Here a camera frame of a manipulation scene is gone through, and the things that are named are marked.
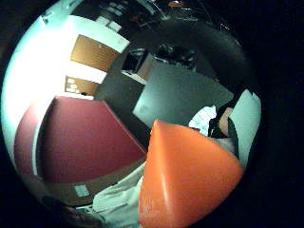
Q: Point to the orange plastic bowl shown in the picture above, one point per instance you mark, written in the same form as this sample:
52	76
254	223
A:
186	177

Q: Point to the white gridded sheet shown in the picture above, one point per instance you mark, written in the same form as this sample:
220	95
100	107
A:
202	118

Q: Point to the the person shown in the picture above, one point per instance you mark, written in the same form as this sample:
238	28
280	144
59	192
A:
248	123

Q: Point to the large wooden door panel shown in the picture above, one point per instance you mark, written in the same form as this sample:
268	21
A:
93	53

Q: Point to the brown bench base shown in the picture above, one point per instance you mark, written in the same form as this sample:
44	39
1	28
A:
104	186

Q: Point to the white cloth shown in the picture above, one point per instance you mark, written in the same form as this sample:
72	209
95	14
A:
118	199

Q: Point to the white paper label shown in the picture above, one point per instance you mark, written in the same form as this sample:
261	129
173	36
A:
81	190

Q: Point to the narrow red partition panel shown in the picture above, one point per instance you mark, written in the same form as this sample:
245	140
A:
27	142

